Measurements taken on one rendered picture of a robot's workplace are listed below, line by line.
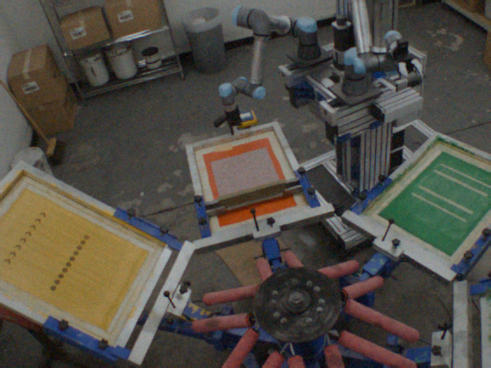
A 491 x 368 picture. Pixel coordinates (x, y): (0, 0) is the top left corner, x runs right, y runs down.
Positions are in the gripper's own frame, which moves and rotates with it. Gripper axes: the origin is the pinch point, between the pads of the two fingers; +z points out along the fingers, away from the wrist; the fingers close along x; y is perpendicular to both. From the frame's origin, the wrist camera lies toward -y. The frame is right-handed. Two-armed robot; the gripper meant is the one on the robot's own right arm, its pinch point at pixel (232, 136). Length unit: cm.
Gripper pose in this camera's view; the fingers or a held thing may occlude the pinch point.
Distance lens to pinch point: 281.9
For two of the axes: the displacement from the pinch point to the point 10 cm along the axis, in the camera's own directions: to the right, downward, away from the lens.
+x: -2.3, -6.4, 7.3
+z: 1.5, 7.2, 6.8
